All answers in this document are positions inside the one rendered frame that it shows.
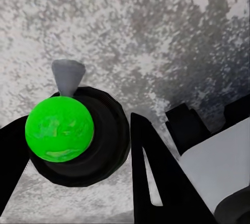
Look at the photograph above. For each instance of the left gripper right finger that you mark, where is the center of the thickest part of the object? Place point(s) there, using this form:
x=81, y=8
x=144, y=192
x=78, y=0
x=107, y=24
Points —
x=181, y=202

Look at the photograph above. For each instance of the insectifuge atomizer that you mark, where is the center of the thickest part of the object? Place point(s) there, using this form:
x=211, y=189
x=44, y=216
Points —
x=79, y=136

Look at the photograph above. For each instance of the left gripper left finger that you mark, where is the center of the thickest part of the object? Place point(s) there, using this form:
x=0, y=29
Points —
x=14, y=156

